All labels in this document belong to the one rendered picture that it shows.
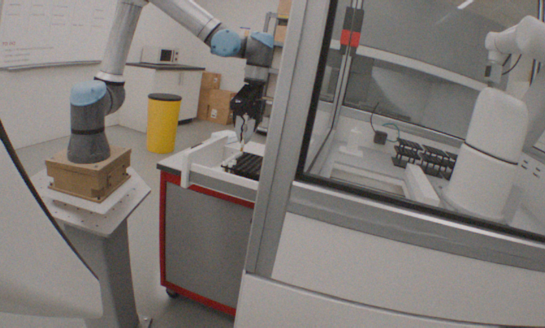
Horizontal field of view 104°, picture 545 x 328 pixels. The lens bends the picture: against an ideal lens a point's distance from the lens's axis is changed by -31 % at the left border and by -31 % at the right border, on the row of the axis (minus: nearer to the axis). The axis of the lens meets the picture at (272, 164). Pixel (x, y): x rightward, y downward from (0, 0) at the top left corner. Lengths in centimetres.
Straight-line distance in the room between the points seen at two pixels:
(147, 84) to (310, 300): 408
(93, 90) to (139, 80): 354
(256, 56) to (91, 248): 81
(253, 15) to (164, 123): 290
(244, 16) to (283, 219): 544
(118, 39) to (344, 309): 95
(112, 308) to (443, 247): 111
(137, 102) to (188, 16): 370
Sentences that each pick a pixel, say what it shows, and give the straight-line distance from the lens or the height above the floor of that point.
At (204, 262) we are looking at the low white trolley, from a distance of 139.
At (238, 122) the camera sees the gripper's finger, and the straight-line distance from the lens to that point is 100.
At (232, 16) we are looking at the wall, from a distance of 585.
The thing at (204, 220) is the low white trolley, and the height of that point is 56.
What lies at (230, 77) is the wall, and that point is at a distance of 574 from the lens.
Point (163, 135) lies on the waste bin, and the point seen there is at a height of 22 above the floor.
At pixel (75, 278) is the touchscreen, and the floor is 107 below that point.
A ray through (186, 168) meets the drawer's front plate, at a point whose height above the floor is 89.
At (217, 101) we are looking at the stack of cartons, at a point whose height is 38.
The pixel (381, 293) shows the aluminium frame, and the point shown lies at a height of 97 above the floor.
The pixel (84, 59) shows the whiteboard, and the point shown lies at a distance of 425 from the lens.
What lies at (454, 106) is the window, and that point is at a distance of 36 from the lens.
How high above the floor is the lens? 122
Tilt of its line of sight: 19 degrees down
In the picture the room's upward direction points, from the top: 11 degrees clockwise
